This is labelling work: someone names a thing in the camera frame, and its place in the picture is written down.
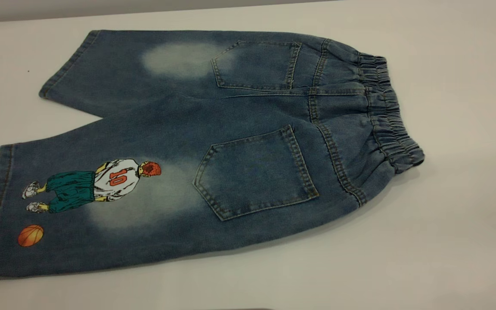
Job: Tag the blue denim pants with print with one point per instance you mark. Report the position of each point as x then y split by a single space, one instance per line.
187 129

